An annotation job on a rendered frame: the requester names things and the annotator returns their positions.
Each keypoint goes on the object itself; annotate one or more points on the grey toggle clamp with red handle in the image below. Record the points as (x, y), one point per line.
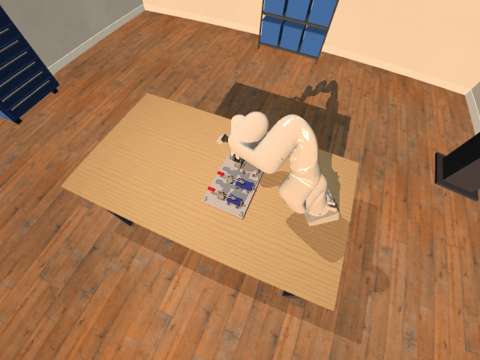
(221, 195)

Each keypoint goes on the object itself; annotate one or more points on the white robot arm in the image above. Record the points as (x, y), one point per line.
(305, 183)

